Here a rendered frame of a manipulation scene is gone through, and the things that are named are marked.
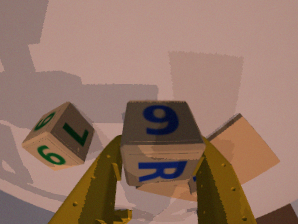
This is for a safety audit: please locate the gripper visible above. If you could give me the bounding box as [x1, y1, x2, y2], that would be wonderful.
[48, 135, 257, 224]

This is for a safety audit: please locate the tan flat mat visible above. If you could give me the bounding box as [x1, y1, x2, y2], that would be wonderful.
[136, 113, 280, 202]

